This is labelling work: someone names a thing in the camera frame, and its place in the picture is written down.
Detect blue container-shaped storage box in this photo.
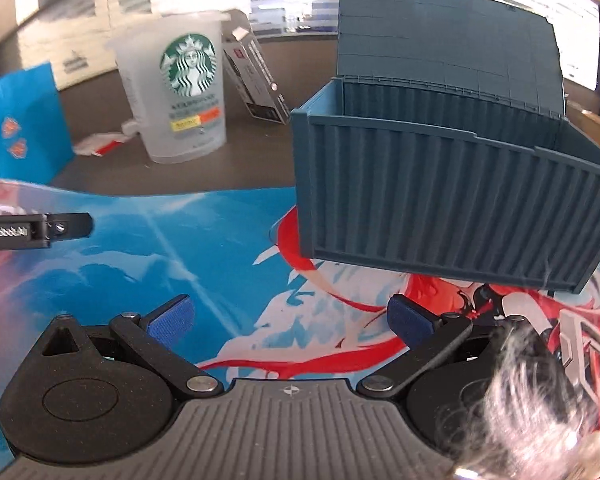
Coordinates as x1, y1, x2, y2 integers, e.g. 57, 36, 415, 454
290, 0, 600, 295

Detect frosted plastic cup green logo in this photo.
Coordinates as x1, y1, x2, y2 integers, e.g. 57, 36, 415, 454
104, 9, 232, 165

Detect grey fluffy tuft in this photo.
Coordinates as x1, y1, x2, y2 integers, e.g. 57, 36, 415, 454
450, 322, 600, 480

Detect black and white carton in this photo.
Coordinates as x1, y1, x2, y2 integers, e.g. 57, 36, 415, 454
221, 8, 291, 125

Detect papers with red card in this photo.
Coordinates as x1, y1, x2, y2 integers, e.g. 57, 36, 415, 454
72, 120, 141, 156

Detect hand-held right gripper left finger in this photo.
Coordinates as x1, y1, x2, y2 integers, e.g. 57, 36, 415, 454
40, 295, 223, 401

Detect colourful printed desk mat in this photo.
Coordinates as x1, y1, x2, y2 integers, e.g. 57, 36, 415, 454
0, 177, 600, 480

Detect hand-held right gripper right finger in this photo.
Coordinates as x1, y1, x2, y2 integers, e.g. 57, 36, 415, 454
357, 295, 528, 401

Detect brown cardboard box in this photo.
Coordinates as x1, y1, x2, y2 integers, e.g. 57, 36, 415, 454
566, 101, 600, 162

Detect blue gift bag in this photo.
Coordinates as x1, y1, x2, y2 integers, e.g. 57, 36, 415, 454
0, 62, 76, 182

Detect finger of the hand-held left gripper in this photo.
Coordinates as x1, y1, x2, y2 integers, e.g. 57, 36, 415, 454
45, 211, 95, 241

